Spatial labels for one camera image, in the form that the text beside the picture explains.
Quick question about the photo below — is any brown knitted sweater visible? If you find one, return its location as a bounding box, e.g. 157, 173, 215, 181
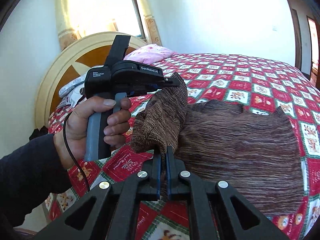
131, 73, 304, 216

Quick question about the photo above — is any left dark sleeve forearm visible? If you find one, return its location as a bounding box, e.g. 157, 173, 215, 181
1, 134, 71, 230

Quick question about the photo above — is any person's left hand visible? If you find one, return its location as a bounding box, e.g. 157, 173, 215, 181
54, 96, 131, 170

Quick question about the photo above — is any cream wooden headboard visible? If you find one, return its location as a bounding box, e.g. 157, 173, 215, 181
34, 31, 148, 131

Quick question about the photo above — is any pink folded quilt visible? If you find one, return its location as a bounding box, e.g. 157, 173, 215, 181
124, 44, 176, 65

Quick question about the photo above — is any grey patterned pillow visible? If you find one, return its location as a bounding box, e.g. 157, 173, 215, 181
57, 74, 86, 109

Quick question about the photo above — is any yellow patterned curtain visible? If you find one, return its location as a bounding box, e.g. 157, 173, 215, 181
55, 0, 162, 49

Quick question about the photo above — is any red patchwork bear blanket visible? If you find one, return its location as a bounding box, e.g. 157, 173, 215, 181
45, 54, 319, 239

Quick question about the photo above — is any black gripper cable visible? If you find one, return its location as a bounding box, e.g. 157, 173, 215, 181
62, 110, 91, 193

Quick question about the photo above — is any window with frame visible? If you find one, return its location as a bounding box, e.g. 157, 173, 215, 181
67, 0, 145, 39

